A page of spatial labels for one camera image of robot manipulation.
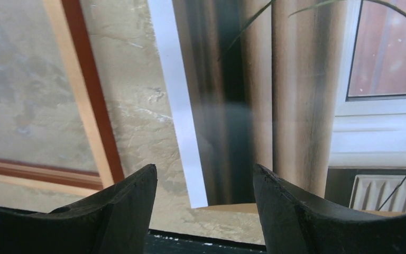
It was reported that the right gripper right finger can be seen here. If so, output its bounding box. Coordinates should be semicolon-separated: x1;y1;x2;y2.
253;164;406;253

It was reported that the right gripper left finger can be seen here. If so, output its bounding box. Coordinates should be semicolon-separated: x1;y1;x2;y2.
0;164;158;253

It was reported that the photo print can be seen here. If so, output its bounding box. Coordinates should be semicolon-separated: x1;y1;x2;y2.
148;1;406;212

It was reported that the clear acrylic sheet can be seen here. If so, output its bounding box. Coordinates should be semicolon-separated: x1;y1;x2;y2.
0;1;97;172

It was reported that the orange wooden picture frame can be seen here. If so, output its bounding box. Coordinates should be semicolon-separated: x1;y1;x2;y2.
0;1;124;196

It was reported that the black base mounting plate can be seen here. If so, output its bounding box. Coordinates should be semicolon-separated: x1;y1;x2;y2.
144;229;266;254

